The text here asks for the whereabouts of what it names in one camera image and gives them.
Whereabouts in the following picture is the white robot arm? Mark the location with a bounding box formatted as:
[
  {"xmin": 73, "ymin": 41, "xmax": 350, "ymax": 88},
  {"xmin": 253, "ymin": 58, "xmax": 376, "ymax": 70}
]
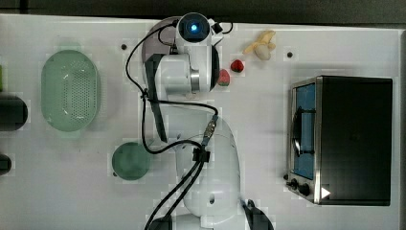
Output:
[{"xmin": 142, "ymin": 12, "xmax": 274, "ymax": 230}]

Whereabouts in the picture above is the grey round plate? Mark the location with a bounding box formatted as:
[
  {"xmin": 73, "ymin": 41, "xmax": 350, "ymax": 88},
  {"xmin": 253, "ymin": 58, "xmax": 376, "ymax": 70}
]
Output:
[{"xmin": 141, "ymin": 16, "xmax": 180, "ymax": 62}]

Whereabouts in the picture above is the light red strawberry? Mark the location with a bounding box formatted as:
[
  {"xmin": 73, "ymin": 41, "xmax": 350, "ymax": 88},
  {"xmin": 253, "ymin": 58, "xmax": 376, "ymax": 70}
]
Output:
[{"xmin": 217, "ymin": 69, "xmax": 231, "ymax": 86}]

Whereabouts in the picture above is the dark red strawberry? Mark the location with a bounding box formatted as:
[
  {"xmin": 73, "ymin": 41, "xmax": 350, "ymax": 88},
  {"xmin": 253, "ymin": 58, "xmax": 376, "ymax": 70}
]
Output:
[{"xmin": 231, "ymin": 59, "xmax": 244, "ymax": 73}]

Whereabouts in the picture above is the dark green round bowl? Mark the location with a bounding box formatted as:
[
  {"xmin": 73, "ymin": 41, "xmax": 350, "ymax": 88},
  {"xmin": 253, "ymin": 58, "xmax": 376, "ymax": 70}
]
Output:
[{"xmin": 112, "ymin": 142, "xmax": 151, "ymax": 181}]

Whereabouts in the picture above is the peeled toy banana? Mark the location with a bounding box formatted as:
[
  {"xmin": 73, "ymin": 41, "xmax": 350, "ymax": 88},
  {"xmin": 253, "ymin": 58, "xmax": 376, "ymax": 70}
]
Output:
[{"xmin": 242, "ymin": 30, "xmax": 276, "ymax": 60}]

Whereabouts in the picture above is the green perforated colander basket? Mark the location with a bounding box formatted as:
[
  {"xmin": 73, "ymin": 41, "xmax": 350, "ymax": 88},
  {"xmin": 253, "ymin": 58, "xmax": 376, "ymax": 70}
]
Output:
[{"xmin": 41, "ymin": 50, "xmax": 101, "ymax": 132}]

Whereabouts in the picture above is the black steel toaster oven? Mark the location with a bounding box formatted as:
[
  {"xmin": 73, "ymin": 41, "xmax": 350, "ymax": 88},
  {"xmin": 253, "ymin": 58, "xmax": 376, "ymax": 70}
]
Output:
[{"xmin": 283, "ymin": 76, "xmax": 393, "ymax": 206}]

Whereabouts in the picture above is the black cylinder at left edge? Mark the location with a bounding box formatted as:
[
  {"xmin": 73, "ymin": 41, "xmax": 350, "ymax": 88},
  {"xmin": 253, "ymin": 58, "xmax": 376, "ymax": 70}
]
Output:
[{"xmin": 0, "ymin": 95, "xmax": 29, "ymax": 131}]

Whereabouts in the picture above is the small black object left edge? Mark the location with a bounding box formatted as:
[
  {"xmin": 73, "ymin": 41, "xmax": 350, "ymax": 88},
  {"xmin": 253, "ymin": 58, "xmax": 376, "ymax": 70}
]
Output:
[{"xmin": 0, "ymin": 154, "xmax": 12, "ymax": 175}]

